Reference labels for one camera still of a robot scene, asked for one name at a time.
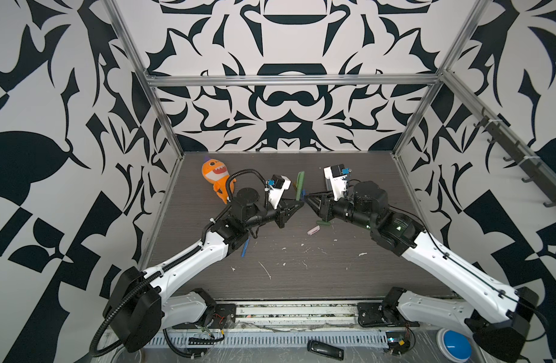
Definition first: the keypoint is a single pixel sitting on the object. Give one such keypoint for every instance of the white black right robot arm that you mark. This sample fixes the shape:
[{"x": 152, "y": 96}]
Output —
[{"x": 495, "y": 315}]

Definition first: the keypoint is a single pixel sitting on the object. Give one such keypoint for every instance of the blue pen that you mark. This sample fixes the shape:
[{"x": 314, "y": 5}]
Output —
[{"x": 245, "y": 247}]

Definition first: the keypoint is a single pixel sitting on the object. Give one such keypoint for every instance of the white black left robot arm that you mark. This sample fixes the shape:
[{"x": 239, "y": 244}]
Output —
[{"x": 139, "y": 306}]

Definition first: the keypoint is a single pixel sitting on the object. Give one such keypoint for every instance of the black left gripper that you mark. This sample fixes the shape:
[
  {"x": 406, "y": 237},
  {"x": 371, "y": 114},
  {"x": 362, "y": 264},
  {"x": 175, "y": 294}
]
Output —
[{"x": 282, "y": 214}]

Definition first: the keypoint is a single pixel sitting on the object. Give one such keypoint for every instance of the orange shark plush toy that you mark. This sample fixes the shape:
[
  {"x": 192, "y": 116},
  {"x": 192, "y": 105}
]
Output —
[{"x": 216, "y": 173}]

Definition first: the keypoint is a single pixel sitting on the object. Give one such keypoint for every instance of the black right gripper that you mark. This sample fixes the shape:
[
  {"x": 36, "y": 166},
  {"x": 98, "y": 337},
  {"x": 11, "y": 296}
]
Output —
[{"x": 326, "y": 209}]

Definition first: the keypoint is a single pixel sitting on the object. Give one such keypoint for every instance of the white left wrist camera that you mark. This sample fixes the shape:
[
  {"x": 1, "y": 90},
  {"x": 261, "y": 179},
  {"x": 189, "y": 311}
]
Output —
[{"x": 276, "y": 186}]

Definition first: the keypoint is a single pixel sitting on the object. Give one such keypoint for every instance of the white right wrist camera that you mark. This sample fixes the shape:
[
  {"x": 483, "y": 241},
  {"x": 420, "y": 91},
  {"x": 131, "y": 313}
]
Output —
[{"x": 337, "y": 179}]

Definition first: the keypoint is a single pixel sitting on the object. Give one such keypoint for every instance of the grey slotted cable duct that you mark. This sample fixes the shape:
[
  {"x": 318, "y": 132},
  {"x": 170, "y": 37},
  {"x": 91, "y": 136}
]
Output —
[{"x": 298, "y": 339}]

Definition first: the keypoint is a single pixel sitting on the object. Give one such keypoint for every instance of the green pen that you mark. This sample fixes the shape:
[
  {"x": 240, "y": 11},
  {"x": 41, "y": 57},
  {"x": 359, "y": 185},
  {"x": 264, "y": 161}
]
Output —
[{"x": 299, "y": 185}]

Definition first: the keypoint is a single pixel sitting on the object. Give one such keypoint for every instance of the black remote device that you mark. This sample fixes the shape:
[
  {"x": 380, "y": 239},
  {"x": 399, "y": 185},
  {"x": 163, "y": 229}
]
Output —
[{"x": 325, "y": 350}]

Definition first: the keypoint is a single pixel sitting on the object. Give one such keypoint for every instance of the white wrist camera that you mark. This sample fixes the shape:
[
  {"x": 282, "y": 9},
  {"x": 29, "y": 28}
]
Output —
[
  {"x": 276, "y": 186},
  {"x": 337, "y": 179}
]

